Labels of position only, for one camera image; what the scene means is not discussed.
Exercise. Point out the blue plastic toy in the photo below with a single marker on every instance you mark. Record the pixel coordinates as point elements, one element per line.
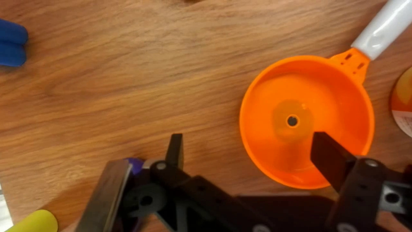
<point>11,45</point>

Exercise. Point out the orange and yellow can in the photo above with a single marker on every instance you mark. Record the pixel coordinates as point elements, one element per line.
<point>405,103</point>

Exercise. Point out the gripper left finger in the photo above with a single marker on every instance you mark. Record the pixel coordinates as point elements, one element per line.
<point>196,196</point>

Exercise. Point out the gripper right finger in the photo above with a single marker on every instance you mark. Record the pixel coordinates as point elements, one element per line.
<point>360,190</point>

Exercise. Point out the white object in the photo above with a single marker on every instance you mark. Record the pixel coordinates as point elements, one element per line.
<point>4,212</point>

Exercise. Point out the purple round object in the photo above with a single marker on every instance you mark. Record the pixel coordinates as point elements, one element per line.
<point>136,165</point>

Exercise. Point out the yellow plastic toy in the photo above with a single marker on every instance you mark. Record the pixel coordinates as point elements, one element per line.
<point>37,223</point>

